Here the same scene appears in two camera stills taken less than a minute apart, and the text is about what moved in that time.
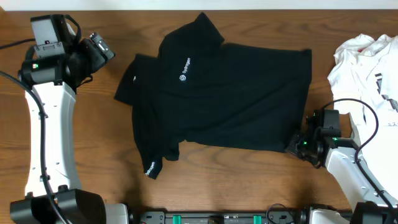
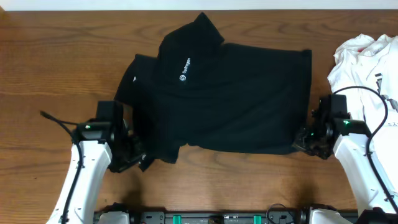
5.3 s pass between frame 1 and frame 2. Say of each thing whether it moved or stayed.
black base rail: stayed
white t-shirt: stayed
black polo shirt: stayed
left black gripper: moved
